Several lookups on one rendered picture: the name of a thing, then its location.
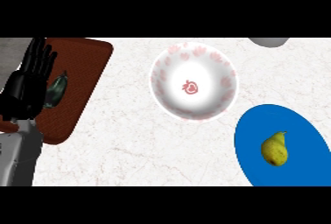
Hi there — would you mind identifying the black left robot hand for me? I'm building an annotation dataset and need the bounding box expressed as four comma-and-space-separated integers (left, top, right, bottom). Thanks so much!
0, 37, 60, 123

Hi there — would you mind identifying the white bowl with pink print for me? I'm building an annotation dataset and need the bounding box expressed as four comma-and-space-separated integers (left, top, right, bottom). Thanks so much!
150, 41, 240, 122

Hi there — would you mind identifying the yellow squash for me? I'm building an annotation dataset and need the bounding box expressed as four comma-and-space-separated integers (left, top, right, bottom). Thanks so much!
261, 130, 290, 167

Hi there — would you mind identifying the blue plate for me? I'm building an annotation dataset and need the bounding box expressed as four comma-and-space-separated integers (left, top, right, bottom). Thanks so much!
232, 103, 331, 187

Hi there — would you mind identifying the dark green vegetable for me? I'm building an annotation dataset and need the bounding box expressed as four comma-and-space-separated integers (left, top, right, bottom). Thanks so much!
43, 70, 70, 109

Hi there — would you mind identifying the brown square placemat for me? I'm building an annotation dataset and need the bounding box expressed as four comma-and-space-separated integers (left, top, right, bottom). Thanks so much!
0, 37, 116, 145

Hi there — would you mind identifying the grey rounded object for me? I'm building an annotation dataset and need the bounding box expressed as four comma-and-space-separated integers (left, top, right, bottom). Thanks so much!
247, 37, 292, 49

